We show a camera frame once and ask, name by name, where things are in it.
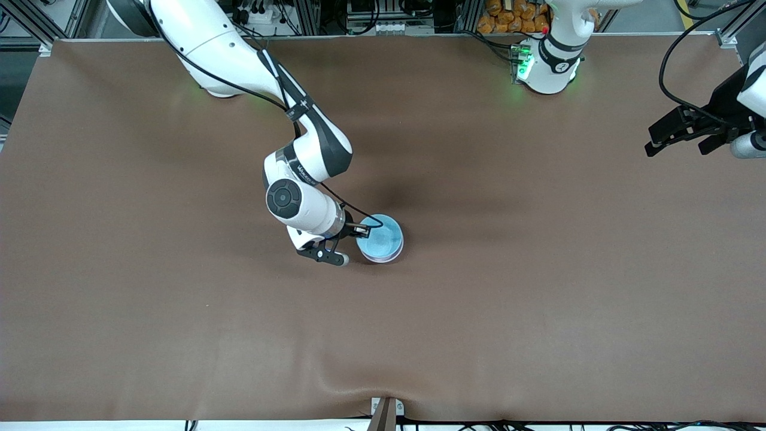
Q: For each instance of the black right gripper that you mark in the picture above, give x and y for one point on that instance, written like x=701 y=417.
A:
x=349 y=230

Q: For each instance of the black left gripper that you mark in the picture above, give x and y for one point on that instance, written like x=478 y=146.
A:
x=720 y=110

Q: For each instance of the blue bowl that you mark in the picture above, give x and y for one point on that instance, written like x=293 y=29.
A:
x=386 y=239

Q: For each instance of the pink bowl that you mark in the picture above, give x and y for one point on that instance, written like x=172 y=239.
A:
x=382 y=260

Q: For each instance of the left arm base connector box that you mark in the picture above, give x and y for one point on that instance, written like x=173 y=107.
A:
x=519 y=63

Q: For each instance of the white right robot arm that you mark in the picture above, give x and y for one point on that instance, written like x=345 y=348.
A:
x=209 y=42

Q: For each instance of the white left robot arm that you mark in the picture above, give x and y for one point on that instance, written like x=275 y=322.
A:
x=547 y=72

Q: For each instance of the brown table mat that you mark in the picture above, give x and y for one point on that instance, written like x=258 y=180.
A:
x=383 y=335

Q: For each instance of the white connector block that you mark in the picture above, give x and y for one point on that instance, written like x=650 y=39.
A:
x=395 y=27

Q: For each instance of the orange snack pile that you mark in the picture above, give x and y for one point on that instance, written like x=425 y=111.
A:
x=502 y=18

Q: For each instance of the white power strip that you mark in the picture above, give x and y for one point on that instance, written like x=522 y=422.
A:
x=257 y=17

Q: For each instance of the aluminium corner frame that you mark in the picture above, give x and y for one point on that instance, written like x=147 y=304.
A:
x=733 y=33
x=36 y=27

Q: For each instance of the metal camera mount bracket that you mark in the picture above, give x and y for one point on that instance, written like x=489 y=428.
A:
x=386 y=416

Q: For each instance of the aluminium frame post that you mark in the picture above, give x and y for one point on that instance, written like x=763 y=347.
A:
x=306 y=15
x=468 y=15

